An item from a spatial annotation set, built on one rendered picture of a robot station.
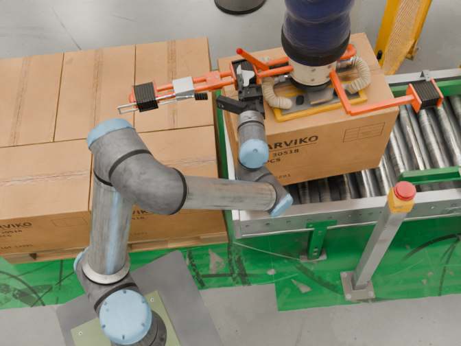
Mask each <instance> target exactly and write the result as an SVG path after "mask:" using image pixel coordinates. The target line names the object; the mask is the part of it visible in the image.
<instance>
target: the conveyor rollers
mask: <svg viewBox="0 0 461 346"><path fill-rule="evenodd" d="M449 99H450V102H451V105H452V107H453V110H454V113H455V114H456V117H457V120H458V123H459V125H460V128H461V97H460V95H449ZM398 107H399V110H400V111H399V114H398V116H399V121H400V123H401V127H402V130H403V134H404V136H405V140H406V143H407V146H408V150H409V152H410V156H411V159H412V163H413V165H414V169H415V170H426V169H427V168H426V165H425V162H424V159H423V155H422V152H421V149H420V146H419V144H418V140H417V138H416V134H415V132H414V127H413V125H412V121H411V119H410V115H409V113H408V110H407V106H406V104H403V105H399V106H398ZM434 110H435V113H436V116H437V118H438V122H439V124H440V127H441V130H442V133H443V135H444V138H445V141H446V143H447V147H448V149H449V152H450V155H451V158H452V161H453V164H454V166H459V165H461V148H460V145H459V143H458V139H457V137H456V134H455V132H454V129H453V126H452V124H451V121H450V119H449V116H448V113H447V110H446V108H445V105H444V102H443V101H442V104H441V105H440V107H437V106H435V107H434ZM416 114H417V117H418V120H419V123H420V125H421V129H422V131H423V135H424V138H425V141H426V144H427V147H428V149H429V153H430V155H431V158H432V161H433V164H434V167H435V168H445V167H446V163H445V160H444V157H443V155H442V152H441V149H440V146H439V143H438V140H437V138H436V134H435V132H434V128H433V126H432V123H431V120H430V118H429V114H428V112H427V109H423V110H419V111H418V112H417V113H416ZM387 145H388V149H389V152H390V156H391V159H392V163H393V166H394V171H395V173H396V176H397V180H398V179H399V177H400V175H401V173H402V172H405V171H407V170H406V167H405V163H404V160H403V156H402V154H401V149H400V147H399V142H398V140H397V136H396V133H395V130H394V127H393V129H392V132H391V135H390V138H389V140H388V143H387ZM374 170H375V174H376V177H377V182H378V186H379V190H380V193H381V196H387V195H388V193H389V191H390V189H391V186H390V182H389V179H388V174H387V172H386V167H385V164H384V161H383V157H382V158H381V161H380V164H379V167H378V168H374ZM355 175H356V179H357V184H358V188H359V193H360V196H361V198H370V197H373V195H372V192H371V189H370V184H369V181H368V176H367V173H366V170H361V171H357V172H355ZM335 177H336V181H337V184H338V190H339V193H340V199H341V200H350V199H352V196H351V190H350V187H349V183H348V178H347V175H346V174H339V175H335ZM316 181H317V185H318V192H319V196H320V202H321V203H323V202H330V201H332V200H331V193H330V189H329V183H328V179H327V177H324V178H318V179H316ZM419 185H420V187H421V191H422V192H430V191H433V190H434V189H433V187H432V184H431V183H426V184H419ZM297 186H298V194H299V198H300V204H301V205H303V204H310V203H311V196H310V192H309V185H308V181H303V182H299V183H297ZM440 186H441V188H442V190H444V189H454V186H453V183H452V181H445V182H440Z"/></svg>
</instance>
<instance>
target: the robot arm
mask: <svg viewBox="0 0 461 346"><path fill-rule="evenodd" d="M254 76H255V73H254V72H253V71H245V70H241V65H239V66H238V68H237V80H238V87H239V89H238V90H237V91H238V98H239V101H238V100H234V99H232V98H229V97H226V96H223V95H218V97H217V99H216V104H217V107H218V108H220V109H223V110H225V111H228V112H231V113H234V114H237V115H239V116H238V117H237V120H236V121H237V136H238V144H239V148H238V155H237V166H236V168H235V174H236V178H237V180H230V179H223V178H210V177H203V176H190V175H183V173H182V172H181V171H180V170H178V169H176V168H171V167H167V166H166V165H163V164H162V163H160V162H159V161H158V160H156V159H155V158H154V156H153V155H152V153H151V152H150V151H149V149H148V148H147V146H146V145H145V144H144V142H143V140H142V139H141V138H140V136H139V135H138V133H137V132H136V129H135V128H134V127H133V126H132V125H131V124H130V123H129V122H128V121H127V120H125V119H121V118H113V119H108V120H106V121H104V122H102V123H100V124H98V125H97V126H96V127H94V128H93V129H92V130H91V131H90V133H89V134H88V136H87V139H86V142H87V145H88V149H89V150H90V151H91V152H92V153H93V197H92V209H91V231H90V243H89V246H88V247H87V248H85V251H82V252H81V253H80V254H79V255H78V256H77V257H76V259H75V261H74V265H73V266H74V270H75V274H76V277H77V278H78V280H79V281H80V283H81V285H82V287H83V289H84V291H85V293H86V295H87V297H88V299H89V301H90V302H91V305H92V307H93V309H94V310H95V312H96V314H97V316H98V318H99V321H100V325H101V327H102V330H103V332H104V333H105V335H106V336H107V337H108V338H109V339H110V343H111V346H165V343H166V340H167V329H166V327H165V324H164V322H163V320H162V318H161V317H160V316H159V315H158V314H157V313H156V312H155V311H153V310H151V309H150V306H149V304H148V302H147V301H146V300H145V298H144V297H143V295H142V294H141V291H140V290H139V288H138V287H137V285H136V284H135V282H134V280H133V278H132V276H131V275H130V272H129V271H130V256H129V255H128V252H127V251H126V249H127V245H128V237H129V232H130V224H131V219H132V211H133V207H134V205H136V206H137V207H139V208H141V209H143V210H145V211H148V212H150V213H153V214H157V215H162V216H170V215H174V214H176V213H178V212H179V211H180V210H181V209H223V210H259V211H267V212H268V213H269V215H270V216H272V217H273V218H276V217H278V216H280V215H281V214H283V213H284V212H285V211H287V210H288V208H289V207H290V206H291V205H292V203H293V198H292V197H291V196H290V194H289V193H288V192H287V191H286V189H285V188H284V187H283V186H282V185H281V184H280V183H279V181H278V180H277V179H276V178H275V176H274V175H273V174H272V173H271V171H269V169H268V168H267V167H266V166H265V163H266V162H267V161H268V157H269V149H268V144H267V139H266V133H265V124H264V120H265V109H264V105H263V93H262V88H261V84H251V85H250V86H248V85H249V79H251V78H252V77H254ZM243 79H244V83H243ZM243 87H244V88H243Z"/></svg>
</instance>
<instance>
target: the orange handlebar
mask: <svg viewBox="0 0 461 346"><path fill-rule="evenodd" d="M346 49H347V50H350V51H349V52H346V53H344V55H343V56H342V57H341V58H340V59H339V60H344V59H347V58H352V57H353V56H354V55H355V54H356V52H357V50H356V48H355V46H354V45H352V44H348V47H347V48H346ZM337 61H338V60H337ZM284 62H289V57H284V58H279V59H276V60H270V61H266V62H263V64H265V65H266V66H268V67H269V66H271V65H277V64H281V63H284ZM293 70H294V68H293V66H291V65H288V66H284V67H279V68H276V69H270V70H266V71H260V72H258V74H259V78H264V77H268V76H273V75H276V74H280V73H286V72H289V71H293ZM231 75H232V73H231V70H226V71H221V72H219V71H218V70H217V71H212V72H208V73H205V74H204V76H199V77H196V78H192V80H193V84H197V83H201V82H206V84H203V85H200V86H195V93H197V92H201V91H207V90H209V92H210V91H216V90H219V89H222V87H225V86H228V85H232V84H234V79H233V78H230V79H227V80H221V78H224V77H228V76H231ZM329 77H330V79H331V81H332V83H333V86H334V88H335V90H336V93H337V95H338V97H339V99H340V101H341V103H342V106H343V108H344V110H345V113H346V114H347V115H349V114H350V116H351V117H352V116H356V115H361V114H364V113H370V112H373V111H378V110H382V109H385V108H391V107H394V106H399V105H403V104H408V103H411V102H413V101H414V96H413V95H412V94H411V95H406V96H402V97H397V98H394V99H390V100H385V101H381V102H376V103H373V104H367V105H364V106H358V107H355V108H352V107H351V104H350V102H349V100H348V98H347V96H346V94H345V92H344V89H343V88H342V85H341V83H340V81H339V78H338V76H337V74H336V72H335V69H334V68H332V72H330V73H329ZM173 88H174V86H173V83H169V84H163V85H159V86H156V89H157V92H161V91H166V90H170V89H173ZM174 93H175V92H174V91H172V92H169V93H164V94H160V95H158V97H162V96H166V95H171V94H174ZM174 97H176V96H173V97H167V98H164V99H160V100H159V101H161V100H167V99H171V98H174ZM129 102H130V103H134V101H133V96H132V93H131V94H130V95H129Z"/></svg>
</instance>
